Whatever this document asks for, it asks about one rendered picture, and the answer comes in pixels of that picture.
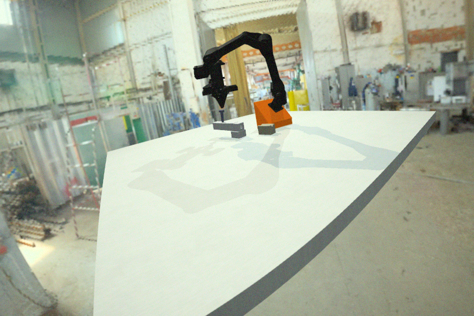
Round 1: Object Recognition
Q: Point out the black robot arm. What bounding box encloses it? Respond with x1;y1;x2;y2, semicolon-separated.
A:
193;31;287;113

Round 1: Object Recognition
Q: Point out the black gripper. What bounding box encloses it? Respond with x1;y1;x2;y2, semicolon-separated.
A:
202;75;238;108

